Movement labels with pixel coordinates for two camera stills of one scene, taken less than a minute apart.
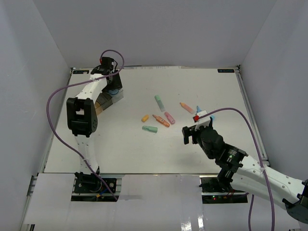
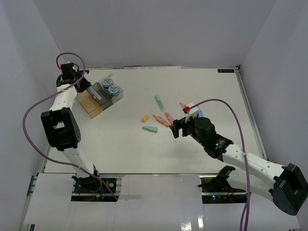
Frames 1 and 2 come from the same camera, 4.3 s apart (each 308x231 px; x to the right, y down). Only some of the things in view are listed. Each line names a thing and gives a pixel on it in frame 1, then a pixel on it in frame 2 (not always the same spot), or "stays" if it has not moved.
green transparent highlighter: x=153 y=129 stays
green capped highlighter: x=160 y=103 stays
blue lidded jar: x=114 y=91 stays
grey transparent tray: x=105 y=100 stays
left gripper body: x=114 y=72 to x=78 y=76
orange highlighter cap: x=145 y=118 stays
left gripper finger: x=113 y=83 to x=82 y=85
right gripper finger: x=188 y=131 to x=176 y=125
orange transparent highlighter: x=160 y=120 stays
